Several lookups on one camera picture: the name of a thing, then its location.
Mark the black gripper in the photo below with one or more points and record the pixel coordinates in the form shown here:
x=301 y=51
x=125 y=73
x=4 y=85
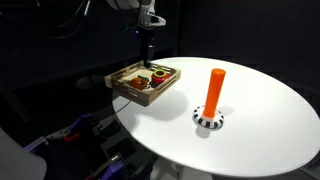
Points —
x=146 y=36

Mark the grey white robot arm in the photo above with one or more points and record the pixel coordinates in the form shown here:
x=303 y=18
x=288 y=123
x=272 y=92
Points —
x=128 y=3

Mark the wooden slatted tray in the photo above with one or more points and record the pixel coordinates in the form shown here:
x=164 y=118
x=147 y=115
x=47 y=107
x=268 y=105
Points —
x=146 y=98

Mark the black white orange toy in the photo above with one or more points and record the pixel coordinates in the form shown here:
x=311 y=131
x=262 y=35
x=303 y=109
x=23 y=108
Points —
x=146 y=83

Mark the orange stacking peg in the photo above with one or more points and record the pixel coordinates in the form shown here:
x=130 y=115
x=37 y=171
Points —
x=214 y=90

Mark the purple clamp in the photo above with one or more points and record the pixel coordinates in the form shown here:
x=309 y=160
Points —
x=113 y=170
x=81 y=120
x=35 y=144

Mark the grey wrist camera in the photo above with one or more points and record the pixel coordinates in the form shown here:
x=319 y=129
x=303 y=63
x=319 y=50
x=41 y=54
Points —
x=156 y=20

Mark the white table pedestal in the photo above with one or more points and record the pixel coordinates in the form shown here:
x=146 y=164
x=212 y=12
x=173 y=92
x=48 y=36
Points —
x=166 y=171

